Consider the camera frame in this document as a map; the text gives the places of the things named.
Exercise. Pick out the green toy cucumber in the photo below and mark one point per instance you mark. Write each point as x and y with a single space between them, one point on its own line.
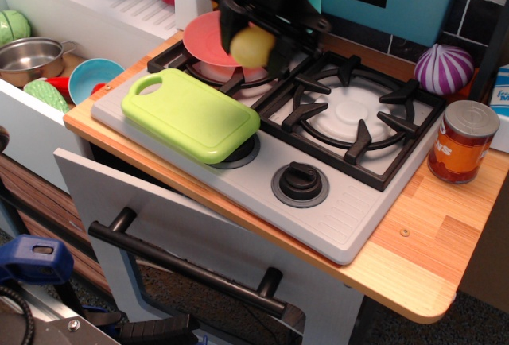
48 94

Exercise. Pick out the pink plastic plate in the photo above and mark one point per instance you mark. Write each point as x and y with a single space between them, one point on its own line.
203 41

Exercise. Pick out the purple toy onion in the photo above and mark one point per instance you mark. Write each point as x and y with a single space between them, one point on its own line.
444 69

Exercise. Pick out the yellow toy potato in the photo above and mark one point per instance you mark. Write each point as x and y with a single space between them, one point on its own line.
251 47

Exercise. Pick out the black right stove knob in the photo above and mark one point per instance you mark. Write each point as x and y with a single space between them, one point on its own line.
300 185

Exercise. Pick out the green plastic cutting board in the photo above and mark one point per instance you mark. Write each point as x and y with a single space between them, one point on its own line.
187 114

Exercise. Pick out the blue plastic bowl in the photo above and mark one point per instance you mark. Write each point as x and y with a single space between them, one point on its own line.
89 74

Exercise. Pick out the black right burner grate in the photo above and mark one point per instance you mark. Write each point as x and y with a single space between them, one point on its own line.
361 122

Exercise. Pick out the black left stove knob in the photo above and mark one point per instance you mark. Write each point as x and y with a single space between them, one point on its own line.
242 156

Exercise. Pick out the grey toy stove top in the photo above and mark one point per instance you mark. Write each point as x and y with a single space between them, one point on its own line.
337 228

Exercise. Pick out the black burner grate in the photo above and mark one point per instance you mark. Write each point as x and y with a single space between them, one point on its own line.
247 85
361 122

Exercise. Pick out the green toy cabbage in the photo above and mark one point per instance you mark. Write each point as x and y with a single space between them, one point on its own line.
14 26

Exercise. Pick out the white milk carton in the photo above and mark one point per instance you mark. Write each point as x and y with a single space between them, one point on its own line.
499 102

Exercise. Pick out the blue plastic clamp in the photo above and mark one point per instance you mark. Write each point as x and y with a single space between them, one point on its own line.
36 260

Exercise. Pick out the black stove knob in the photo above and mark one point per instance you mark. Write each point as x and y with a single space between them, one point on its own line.
242 156
300 185

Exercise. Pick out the orange toy food can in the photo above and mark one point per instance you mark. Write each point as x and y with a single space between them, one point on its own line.
463 140

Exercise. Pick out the black oven door handle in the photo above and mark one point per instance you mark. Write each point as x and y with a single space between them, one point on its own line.
262 298

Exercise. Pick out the black left burner grate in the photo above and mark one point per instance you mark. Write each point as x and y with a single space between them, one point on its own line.
247 85

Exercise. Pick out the small steel pot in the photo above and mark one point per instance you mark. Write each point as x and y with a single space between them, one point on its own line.
27 59

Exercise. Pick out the red toy pepper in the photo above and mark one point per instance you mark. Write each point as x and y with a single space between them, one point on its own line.
62 85

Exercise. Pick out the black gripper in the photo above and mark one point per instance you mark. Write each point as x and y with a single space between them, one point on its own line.
283 18

